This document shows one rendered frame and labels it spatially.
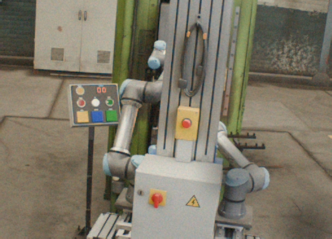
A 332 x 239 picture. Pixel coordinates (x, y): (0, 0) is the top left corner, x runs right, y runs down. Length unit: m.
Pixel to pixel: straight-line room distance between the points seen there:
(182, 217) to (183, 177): 0.17
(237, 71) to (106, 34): 5.28
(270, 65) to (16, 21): 4.83
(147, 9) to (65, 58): 5.37
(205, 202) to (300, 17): 8.16
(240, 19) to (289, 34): 6.36
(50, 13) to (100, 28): 0.89
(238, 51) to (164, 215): 1.85
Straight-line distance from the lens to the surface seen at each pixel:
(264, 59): 9.91
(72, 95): 3.43
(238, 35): 3.66
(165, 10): 3.46
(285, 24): 9.93
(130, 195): 2.70
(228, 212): 2.64
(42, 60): 8.94
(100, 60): 8.83
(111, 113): 3.46
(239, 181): 2.58
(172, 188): 2.04
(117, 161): 2.66
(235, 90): 3.73
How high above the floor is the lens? 2.03
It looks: 17 degrees down
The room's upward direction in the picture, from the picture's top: 5 degrees clockwise
